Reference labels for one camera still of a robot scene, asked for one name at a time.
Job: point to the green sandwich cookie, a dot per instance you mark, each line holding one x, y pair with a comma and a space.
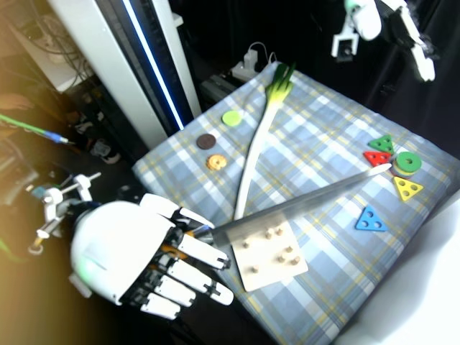
231, 118

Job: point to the green three-hole triangle block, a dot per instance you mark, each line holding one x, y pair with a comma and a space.
376, 144

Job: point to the yellow three-hole triangle block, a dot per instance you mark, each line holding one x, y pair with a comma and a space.
413, 188

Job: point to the white power adapter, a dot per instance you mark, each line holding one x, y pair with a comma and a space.
249, 59

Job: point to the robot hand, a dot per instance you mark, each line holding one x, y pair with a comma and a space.
115, 244
368, 19

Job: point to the green leek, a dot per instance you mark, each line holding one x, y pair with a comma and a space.
257, 143

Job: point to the white column with blue strip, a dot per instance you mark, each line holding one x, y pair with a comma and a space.
108, 54

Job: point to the black box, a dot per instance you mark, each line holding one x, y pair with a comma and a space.
215, 88

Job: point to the wooden peg board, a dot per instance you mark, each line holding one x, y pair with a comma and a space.
266, 266

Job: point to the blue plaid table cloth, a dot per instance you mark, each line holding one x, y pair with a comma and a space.
316, 251

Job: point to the blue three-hole triangle block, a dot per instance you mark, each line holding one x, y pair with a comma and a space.
370, 216

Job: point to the swirled butter cookie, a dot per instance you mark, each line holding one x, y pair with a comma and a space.
216, 162

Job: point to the large steel kitchen knife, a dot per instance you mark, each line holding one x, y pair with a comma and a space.
287, 208

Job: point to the red three-hole triangle block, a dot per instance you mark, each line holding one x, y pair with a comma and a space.
370, 155

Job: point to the brown sandwich cookie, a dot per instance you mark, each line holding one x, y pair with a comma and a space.
206, 141

